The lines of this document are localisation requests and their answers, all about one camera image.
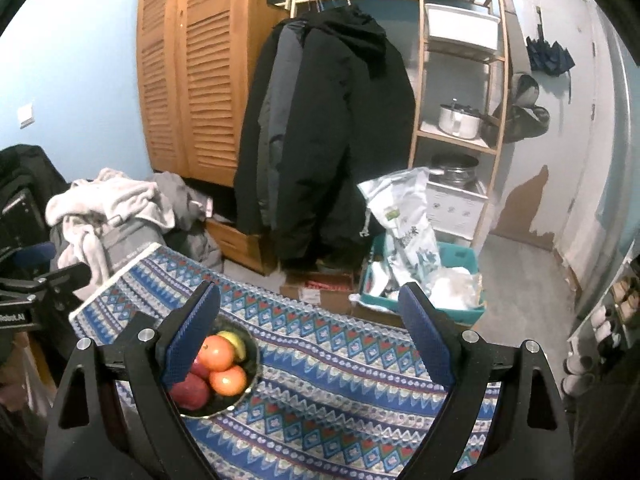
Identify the white drawer cabinet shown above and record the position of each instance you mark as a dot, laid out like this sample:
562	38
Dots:
454	211

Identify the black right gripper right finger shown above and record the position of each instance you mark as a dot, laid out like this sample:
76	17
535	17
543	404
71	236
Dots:
528	437

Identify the patterned blue tablecloth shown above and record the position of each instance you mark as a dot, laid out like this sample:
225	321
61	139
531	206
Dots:
335	398

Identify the dark red apple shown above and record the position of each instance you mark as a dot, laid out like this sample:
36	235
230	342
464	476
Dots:
191	394

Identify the green glass fruit bowl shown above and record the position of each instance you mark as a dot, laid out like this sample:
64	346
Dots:
218	404

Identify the yellow green pear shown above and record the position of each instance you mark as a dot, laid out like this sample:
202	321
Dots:
237	343

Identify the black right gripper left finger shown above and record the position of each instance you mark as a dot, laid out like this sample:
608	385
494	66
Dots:
87	435

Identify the steel cooking pot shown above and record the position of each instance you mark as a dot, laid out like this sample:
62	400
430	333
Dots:
461	121

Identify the grey shoe rack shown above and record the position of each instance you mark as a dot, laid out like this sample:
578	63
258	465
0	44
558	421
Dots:
602	339

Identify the teal cardboard box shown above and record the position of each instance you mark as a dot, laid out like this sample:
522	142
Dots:
455	287

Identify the wooden shelf unit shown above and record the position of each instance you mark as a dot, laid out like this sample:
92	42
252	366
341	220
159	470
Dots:
463	54

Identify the dark blue folded umbrella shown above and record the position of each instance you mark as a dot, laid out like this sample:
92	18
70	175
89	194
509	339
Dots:
551	59

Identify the bright red apple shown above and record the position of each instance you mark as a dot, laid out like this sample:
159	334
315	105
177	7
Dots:
200	370

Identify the white printed plastic bag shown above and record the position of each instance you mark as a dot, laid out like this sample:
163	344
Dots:
398	202

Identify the white grey clothes pile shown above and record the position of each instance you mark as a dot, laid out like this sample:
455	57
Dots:
110	220

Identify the wooden louvered wardrobe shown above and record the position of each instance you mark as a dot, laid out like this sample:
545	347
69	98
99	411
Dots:
195	62

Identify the left hand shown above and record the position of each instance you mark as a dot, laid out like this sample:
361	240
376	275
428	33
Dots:
13	395

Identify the brown cardboard box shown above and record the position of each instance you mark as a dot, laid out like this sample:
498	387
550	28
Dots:
330	291

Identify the large orange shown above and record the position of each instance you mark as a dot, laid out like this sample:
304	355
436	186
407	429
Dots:
231	382

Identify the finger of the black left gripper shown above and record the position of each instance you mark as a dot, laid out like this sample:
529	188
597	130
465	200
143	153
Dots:
55	279

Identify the black hanging jacket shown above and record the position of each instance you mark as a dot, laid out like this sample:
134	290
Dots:
330	106

